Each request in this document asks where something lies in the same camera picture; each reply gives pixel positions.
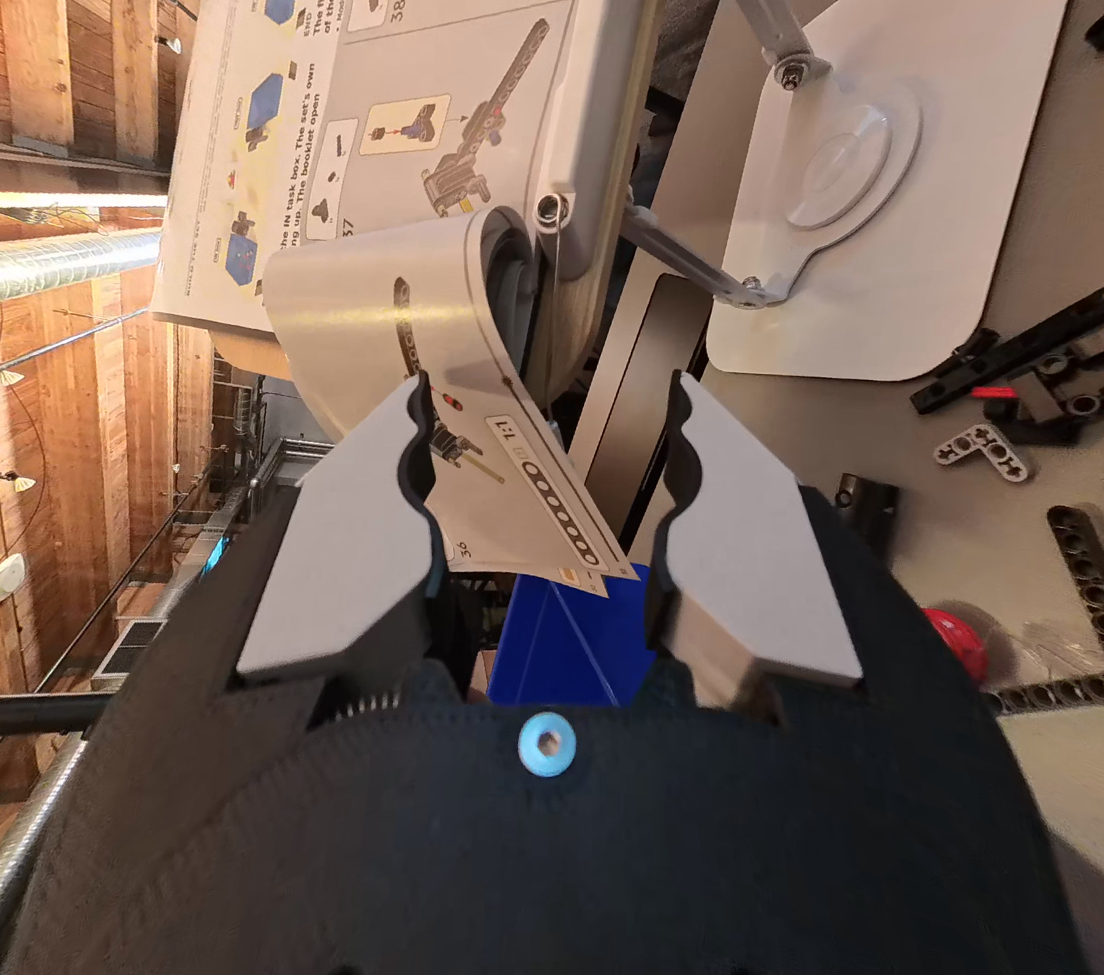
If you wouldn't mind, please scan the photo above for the blue plastic bin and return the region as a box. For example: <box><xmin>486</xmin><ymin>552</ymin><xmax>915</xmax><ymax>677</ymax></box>
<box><xmin>485</xmin><ymin>568</ymin><xmax>658</xmax><ymax>711</ymax></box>

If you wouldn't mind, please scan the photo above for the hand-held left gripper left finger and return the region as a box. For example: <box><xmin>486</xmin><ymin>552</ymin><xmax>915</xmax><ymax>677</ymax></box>
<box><xmin>235</xmin><ymin>370</ymin><xmax>448</xmax><ymax>683</ymax></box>

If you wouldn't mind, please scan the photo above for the ceiling light strip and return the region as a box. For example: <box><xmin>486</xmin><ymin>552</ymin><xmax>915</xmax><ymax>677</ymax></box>
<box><xmin>0</xmin><ymin>190</ymin><xmax>171</xmax><ymax>211</ymax></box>

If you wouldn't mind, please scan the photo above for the red wheel rim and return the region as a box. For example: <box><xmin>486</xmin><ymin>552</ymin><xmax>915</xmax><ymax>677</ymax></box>
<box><xmin>917</xmin><ymin>606</ymin><xmax>990</xmax><ymax>685</ymax></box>

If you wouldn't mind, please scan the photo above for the black metal bar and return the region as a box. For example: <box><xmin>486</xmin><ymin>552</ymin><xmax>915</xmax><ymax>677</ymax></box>
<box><xmin>0</xmin><ymin>690</ymin><xmax>117</xmax><ymax>736</ymax></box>

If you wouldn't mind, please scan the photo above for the white booklet stand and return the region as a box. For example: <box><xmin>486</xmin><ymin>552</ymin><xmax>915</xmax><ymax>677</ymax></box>
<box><xmin>466</xmin><ymin>0</ymin><xmax>1081</xmax><ymax>411</ymax></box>

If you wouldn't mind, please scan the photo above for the metal air duct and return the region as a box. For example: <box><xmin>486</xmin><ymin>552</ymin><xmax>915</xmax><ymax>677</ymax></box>
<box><xmin>0</xmin><ymin>227</ymin><xmax>165</xmax><ymax>304</ymax></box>

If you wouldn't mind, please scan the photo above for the metal pipe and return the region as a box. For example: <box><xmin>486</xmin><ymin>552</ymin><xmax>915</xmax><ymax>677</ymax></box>
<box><xmin>0</xmin><ymin>734</ymin><xmax>91</xmax><ymax>907</ymax></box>

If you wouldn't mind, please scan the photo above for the instruction booklet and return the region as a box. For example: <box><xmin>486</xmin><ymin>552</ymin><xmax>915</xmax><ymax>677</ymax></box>
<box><xmin>151</xmin><ymin>0</ymin><xmax>641</xmax><ymax>584</ymax></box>

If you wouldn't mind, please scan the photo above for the light grey L-shaped liftarm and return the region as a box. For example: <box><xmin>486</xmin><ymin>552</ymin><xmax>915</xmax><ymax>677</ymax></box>
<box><xmin>933</xmin><ymin>423</ymin><xmax>1034</xmax><ymax>485</ymax></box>

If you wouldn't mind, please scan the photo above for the black frame subassembly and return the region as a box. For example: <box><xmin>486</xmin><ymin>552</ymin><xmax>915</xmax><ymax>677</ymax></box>
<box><xmin>910</xmin><ymin>298</ymin><xmax>1104</xmax><ymax>448</ymax></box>

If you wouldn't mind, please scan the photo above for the dark grey connector piece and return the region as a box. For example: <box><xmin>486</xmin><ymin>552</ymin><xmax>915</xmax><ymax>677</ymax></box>
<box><xmin>832</xmin><ymin>473</ymin><xmax>900</xmax><ymax>558</ymax></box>

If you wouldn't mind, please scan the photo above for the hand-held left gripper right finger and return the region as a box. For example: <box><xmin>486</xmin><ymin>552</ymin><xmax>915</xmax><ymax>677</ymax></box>
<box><xmin>645</xmin><ymin>370</ymin><xmax>865</xmax><ymax>693</ymax></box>

